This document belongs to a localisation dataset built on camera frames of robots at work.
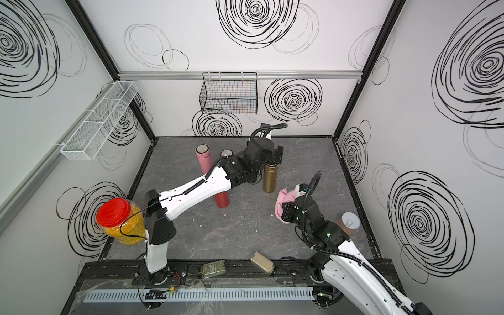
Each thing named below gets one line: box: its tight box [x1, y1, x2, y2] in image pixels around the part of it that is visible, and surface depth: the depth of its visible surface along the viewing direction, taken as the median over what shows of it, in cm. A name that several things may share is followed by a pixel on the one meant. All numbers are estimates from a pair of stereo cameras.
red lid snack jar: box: [95, 198, 147, 246], surface depth 74 cm
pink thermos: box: [194, 143, 213, 175], surface depth 88 cm
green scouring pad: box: [202, 259, 227, 278], surface depth 74 cm
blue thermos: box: [219, 148, 234, 157], surface depth 86 cm
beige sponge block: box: [250, 251, 274, 274], surface depth 75 cm
